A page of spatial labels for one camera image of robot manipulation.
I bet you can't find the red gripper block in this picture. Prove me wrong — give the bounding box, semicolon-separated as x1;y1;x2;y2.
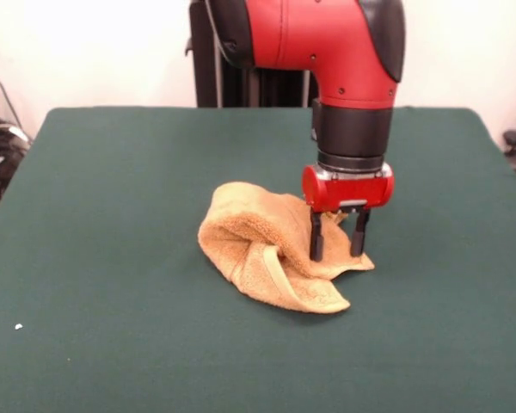
301;164;396;262

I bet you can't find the white cable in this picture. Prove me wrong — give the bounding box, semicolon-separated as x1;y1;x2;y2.
0;123;32;145

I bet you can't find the tan terry towel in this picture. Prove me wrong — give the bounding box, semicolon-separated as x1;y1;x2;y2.
197;182;376;314

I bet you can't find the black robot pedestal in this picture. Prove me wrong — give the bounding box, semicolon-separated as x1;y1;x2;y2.
183;0;323;108

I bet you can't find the dark green table cloth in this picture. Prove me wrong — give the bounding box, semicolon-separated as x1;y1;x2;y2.
0;106;516;413

